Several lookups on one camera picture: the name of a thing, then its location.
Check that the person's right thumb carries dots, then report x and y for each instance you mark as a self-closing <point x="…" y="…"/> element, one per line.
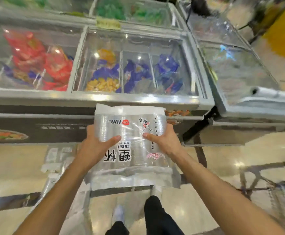
<point x="150" y="137"/>

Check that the metal shopping cart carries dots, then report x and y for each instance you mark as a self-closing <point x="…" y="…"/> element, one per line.
<point x="279" y="190"/>

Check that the person's left hand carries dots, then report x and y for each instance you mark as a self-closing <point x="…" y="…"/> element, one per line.
<point x="92" y="150"/>

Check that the person's right forearm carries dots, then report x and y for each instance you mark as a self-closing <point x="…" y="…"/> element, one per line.
<point x="213" y="190"/>

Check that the yellow price label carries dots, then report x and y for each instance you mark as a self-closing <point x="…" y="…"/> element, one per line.
<point x="108" y="23"/>

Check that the white shoe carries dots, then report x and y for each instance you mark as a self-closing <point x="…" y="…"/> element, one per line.
<point x="118" y="214"/>

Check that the black trousers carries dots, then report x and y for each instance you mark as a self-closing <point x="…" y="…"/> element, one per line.
<point x="159" y="217"/>

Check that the person's left forearm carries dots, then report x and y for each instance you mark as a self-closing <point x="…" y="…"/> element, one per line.
<point x="59" y="193"/>

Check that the clear plastic cup packet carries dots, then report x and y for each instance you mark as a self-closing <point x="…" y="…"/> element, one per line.
<point x="130" y="134"/>

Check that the pile of blue food packets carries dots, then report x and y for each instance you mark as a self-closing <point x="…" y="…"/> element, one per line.
<point x="137" y="73"/>

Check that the person's left thumb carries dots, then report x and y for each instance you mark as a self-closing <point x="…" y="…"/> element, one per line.
<point x="113" y="140"/>

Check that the small grey chest freezer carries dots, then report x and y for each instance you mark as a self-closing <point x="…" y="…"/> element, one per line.
<point x="235" y="70"/>

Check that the large grey chest freezer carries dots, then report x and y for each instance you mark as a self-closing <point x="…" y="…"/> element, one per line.
<point x="88" y="100"/>

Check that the white plastic bag roll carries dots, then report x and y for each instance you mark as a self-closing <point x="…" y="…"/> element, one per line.
<point x="267" y="94"/>

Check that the pile of yellow food packets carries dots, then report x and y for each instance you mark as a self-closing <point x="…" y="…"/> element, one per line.
<point x="102" y="84"/>

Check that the pile of red food packets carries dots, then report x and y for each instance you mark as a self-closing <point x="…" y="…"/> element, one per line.
<point x="38" y="59"/>

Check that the person's right hand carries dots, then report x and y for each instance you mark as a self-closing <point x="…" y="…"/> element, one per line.
<point x="168" y="144"/>

